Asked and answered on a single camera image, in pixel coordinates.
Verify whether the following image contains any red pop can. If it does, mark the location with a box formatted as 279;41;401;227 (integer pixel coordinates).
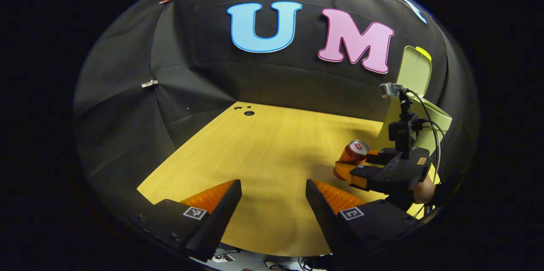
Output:
337;139;370;166

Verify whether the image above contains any black backdrop cloth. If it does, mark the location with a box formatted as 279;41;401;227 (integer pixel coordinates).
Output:
73;0;481;220

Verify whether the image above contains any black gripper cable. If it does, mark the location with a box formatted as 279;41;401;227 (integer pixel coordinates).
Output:
406;89;448;183

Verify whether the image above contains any wooden desktop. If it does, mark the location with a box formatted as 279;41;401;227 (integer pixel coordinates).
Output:
137;101;441;257

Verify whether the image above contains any pale green desktop garbage bin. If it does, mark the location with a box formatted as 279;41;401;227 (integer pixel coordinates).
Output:
374;45;453;175

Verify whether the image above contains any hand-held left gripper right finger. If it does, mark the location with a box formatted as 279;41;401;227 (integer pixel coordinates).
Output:
305;178;419;260

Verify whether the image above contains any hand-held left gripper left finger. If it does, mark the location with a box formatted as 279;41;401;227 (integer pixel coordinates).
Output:
132;179;243;262

